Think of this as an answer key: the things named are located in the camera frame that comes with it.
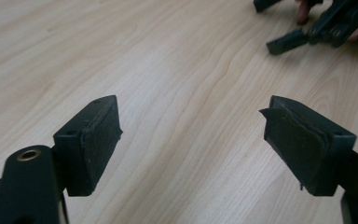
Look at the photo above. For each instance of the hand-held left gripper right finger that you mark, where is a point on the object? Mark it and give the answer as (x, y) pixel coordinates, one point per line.
(310, 149)

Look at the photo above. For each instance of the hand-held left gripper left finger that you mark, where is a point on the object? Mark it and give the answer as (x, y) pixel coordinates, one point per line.
(90, 146)

